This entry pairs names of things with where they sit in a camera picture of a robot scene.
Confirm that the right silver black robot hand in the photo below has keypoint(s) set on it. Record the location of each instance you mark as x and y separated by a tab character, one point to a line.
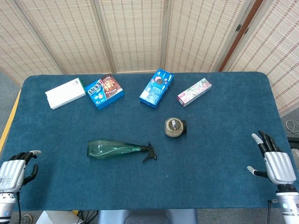
279	166

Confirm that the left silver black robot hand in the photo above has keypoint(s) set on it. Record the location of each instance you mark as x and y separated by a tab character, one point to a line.
11	172

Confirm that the green spray bottle black trigger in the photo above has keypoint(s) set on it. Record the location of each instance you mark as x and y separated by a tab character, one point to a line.
105	149

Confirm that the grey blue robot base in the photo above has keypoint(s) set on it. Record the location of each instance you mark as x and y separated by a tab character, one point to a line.
147	217

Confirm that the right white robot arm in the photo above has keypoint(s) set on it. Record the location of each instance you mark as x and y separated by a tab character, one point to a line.
289	203

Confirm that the grey shoe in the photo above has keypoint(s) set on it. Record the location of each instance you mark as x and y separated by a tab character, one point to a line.
26	219

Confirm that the yellow table edge strip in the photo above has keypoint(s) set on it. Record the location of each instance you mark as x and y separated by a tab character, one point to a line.
9	121

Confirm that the white floor box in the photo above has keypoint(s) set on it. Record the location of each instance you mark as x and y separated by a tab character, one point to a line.
58	218

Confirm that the white rectangular box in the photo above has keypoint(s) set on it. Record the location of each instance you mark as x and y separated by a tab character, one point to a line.
65	93

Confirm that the narrow bamboo folding screen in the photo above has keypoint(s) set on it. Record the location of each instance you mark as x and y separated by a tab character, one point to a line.
278	58

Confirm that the glass jar with black lid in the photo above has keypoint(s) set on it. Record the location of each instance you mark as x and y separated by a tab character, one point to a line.
174	128

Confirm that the pink floral long box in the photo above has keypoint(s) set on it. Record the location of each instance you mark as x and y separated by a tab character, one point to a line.
194	92

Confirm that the blue chocolate chip cookie box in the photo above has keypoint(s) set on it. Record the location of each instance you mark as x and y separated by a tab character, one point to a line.
105	92

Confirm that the blue felt table mat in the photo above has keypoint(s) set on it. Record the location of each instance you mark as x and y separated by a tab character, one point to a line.
149	182

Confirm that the black screen hinge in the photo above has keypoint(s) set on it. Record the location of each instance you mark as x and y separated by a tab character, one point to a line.
238	28

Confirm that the blue sandwich cookie box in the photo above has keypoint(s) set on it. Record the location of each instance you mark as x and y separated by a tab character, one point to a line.
155	89

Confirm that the wide bamboo folding screen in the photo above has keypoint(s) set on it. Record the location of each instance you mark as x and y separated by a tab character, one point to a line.
130	35

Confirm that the brown wooden post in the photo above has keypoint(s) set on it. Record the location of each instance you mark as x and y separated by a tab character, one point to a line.
240	35

